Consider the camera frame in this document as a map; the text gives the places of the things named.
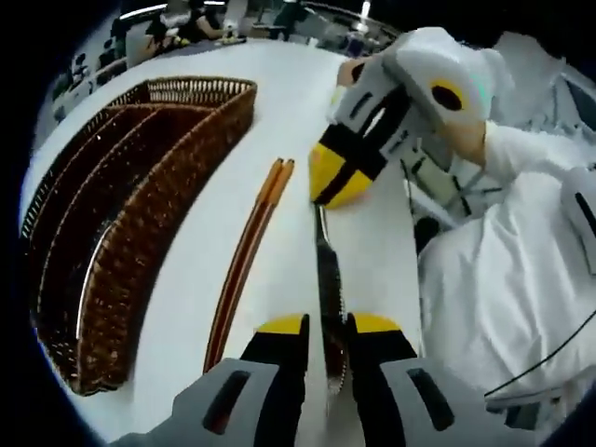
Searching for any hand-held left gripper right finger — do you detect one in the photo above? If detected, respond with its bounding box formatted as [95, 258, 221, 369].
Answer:
[346, 311, 490, 447]

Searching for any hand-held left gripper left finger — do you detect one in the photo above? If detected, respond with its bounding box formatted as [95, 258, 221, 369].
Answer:
[115, 313, 312, 447]

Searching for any serrated steel knife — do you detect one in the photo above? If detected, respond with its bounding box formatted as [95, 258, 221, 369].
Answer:
[315, 204, 351, 411]

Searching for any brown wooden chopstick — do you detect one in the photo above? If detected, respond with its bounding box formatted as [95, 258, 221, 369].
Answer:
[203, 157, 285, 373]
[209, 158, 296, 373]

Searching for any brown wicker storage tray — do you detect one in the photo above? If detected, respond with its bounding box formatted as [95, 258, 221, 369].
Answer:
[20, 76, 259, 397]

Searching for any person's white shirt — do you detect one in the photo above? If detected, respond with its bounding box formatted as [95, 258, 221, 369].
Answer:
[416, 46, 596, 411]

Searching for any white chest-worn device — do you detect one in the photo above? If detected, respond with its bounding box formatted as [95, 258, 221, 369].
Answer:
[560, 166, 596, 277]

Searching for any black cable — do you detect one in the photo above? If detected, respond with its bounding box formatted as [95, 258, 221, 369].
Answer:
[483, 311, 596, 400]

